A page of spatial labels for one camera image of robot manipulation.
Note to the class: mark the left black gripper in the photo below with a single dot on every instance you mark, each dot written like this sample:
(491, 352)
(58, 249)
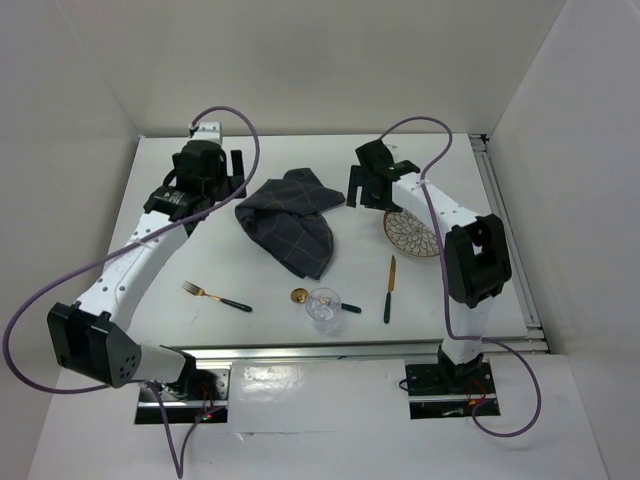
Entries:
(230, 183)

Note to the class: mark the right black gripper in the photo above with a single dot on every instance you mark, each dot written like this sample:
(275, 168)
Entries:
(358, 178)

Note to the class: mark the dark grey checked napkin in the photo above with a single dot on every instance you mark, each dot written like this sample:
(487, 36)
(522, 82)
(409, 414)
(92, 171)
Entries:
(285, 218)

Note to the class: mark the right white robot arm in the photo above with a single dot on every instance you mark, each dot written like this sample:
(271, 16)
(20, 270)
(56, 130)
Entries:
(472, 248)

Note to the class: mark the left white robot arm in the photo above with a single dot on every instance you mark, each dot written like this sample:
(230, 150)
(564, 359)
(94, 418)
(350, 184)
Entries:
(90, 336)

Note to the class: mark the floral patterned ceramic plate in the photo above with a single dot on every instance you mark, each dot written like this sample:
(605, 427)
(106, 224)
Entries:
(409, 235)

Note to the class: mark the clear drinking glass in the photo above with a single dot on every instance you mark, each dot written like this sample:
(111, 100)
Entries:
(323, 306)

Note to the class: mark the gold fork green handle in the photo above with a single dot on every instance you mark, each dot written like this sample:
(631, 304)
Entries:
(200, 292)

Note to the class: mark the gold spoon green handle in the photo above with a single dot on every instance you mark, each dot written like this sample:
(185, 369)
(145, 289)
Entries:
(299, 295)

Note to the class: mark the gold knife green handle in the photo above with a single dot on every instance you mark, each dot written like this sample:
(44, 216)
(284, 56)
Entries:
(390, 289)

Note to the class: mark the aluminium front rail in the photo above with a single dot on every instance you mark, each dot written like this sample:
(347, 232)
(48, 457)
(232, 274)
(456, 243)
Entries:
(299, 352)

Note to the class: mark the aluminium rail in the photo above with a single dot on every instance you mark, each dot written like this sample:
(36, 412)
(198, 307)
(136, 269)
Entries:
(299, 352)
(535, 331)

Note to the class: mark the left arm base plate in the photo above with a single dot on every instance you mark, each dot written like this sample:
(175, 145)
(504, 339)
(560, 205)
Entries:
(205, 398)

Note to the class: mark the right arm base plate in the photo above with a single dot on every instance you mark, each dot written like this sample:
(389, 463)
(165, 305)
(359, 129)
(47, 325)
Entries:
(433, 395)

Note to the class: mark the aluminium right side rail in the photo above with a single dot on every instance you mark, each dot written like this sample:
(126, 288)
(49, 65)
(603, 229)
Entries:
(535, 331)

